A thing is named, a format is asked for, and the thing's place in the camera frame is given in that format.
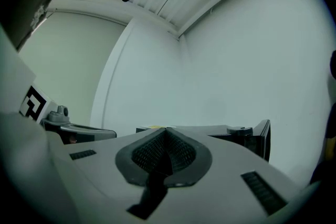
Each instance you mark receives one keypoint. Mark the pale green roller blind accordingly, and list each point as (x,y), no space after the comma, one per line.
(73,65)

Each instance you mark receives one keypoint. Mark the yellow noodles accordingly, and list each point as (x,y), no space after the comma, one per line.
(155,126)

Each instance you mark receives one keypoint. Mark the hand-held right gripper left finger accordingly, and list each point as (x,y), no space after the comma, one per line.
(99,165)

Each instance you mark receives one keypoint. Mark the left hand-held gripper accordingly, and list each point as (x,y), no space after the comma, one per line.
(32,103)

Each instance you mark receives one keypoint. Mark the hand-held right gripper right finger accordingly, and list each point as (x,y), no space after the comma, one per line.
(225,165)

